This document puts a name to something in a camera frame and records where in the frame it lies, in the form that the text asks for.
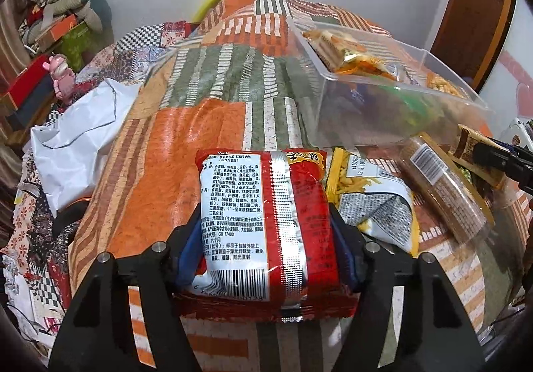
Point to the striped patchwork blanket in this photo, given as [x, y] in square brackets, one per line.
[187, 147]

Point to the clear pack of peanut brittle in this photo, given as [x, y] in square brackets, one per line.
[443, 84]

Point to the red box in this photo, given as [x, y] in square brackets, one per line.
[29, 80]

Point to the red instant noodle packet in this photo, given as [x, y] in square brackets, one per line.
[291, 222]

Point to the gold brown snack bar packet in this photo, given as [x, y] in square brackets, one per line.
[468, 145]

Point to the orange cardboard box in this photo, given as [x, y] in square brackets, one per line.
[56, 27]

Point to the checkered patchwork quilt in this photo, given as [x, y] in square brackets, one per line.
[141, 39]

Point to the white wardrobe door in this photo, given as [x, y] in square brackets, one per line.
[516, 64]

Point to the clear bag of crackers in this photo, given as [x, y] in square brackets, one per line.
[329, 43]

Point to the brown cracker roll packet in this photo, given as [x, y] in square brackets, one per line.
[445, 193]

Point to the colourful chip bag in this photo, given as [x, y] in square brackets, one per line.
[366, 64]

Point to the white plastic bag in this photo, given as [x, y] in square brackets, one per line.
[75, 139]

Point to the wooden door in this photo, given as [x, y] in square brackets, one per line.
[474, 1]

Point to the pink plush toy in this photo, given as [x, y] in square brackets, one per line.
[62, 76]

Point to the yellow chip stick bag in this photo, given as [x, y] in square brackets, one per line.
[374, 201]

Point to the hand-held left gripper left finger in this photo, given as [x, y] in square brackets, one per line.
[186, 259]

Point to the clear plastic storage bin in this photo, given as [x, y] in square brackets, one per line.
[329, 105]

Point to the striped brown curtain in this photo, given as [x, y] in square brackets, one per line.
[8, 43]

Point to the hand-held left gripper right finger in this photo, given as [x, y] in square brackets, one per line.
[349, 266]

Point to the green snack packet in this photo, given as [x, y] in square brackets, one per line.
[412, 105]

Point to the white sticker-covered object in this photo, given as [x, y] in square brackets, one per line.
[516, 131]

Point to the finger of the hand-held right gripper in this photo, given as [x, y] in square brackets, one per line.
[495, 157]

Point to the yellow plastic object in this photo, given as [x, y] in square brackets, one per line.
[208, 1]

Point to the green patterned box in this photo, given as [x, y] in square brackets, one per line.
[79, 45]

